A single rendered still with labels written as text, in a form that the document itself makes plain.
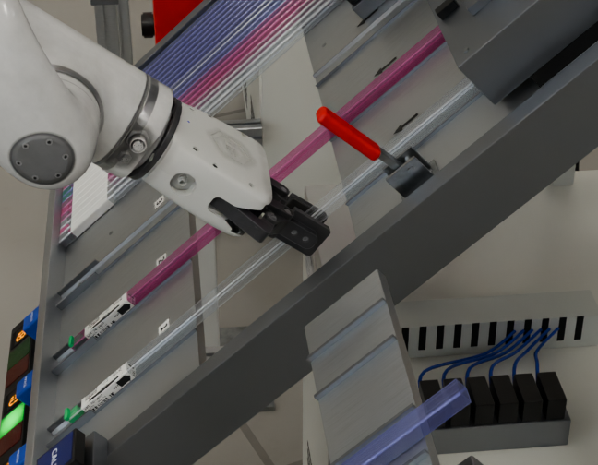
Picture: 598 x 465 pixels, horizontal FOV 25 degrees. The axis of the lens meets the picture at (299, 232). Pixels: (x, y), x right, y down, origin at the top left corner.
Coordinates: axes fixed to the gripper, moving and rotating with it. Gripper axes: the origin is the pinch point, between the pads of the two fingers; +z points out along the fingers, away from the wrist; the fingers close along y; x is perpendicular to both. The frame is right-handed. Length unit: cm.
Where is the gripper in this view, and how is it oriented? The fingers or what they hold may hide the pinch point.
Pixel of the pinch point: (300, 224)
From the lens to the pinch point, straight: 115.6
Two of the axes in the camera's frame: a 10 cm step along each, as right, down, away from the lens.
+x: -6.0, 7.0, 3.8
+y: -1.1, -5.4, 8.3
